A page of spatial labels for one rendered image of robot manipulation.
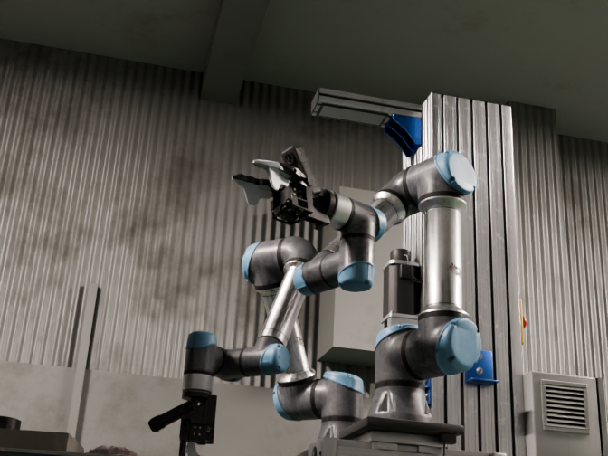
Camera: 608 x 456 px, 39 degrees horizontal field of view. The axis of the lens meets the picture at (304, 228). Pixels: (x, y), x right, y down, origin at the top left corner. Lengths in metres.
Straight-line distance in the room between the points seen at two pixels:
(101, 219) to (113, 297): 0.42
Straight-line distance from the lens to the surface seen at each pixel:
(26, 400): 4.32
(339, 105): 2.53
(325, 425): 2.49
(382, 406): 2.00
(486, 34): 4.64
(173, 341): 4.40
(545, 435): 2.28
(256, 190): 1.77
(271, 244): 2.47
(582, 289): 5.24
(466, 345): 1.94
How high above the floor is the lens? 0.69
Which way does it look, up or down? 22 degrees up
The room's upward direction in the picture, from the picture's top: 3 degrees clockwise
